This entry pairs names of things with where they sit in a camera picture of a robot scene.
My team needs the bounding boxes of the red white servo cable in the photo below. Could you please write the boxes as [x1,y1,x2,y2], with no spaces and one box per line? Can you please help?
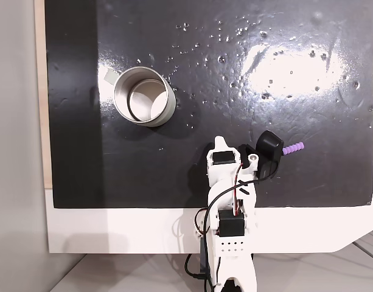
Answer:
[232,163,245,217]

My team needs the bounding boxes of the black base cable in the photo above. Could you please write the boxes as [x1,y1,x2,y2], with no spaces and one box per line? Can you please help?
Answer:
[184,252,214,292]

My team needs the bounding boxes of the purple ribbed pen grip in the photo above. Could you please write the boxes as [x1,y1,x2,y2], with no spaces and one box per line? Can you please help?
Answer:
[282,141,305,156]

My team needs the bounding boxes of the glossy black mat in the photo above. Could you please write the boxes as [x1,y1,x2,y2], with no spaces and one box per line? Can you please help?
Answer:
[44,0,373,209]

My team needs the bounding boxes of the black camera cable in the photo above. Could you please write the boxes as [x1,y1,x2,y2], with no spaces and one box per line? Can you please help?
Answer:
[203,164,280,241]

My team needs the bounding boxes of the silver metal cup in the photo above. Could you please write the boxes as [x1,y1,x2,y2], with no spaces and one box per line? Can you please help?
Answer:
[113,67,177,128]

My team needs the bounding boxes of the light wooden board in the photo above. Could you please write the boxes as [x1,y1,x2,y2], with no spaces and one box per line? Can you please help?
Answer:
[33,0,54,190]

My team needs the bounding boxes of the black oval camera box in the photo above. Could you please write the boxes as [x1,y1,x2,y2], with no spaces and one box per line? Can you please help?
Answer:
[254,130,285,179]

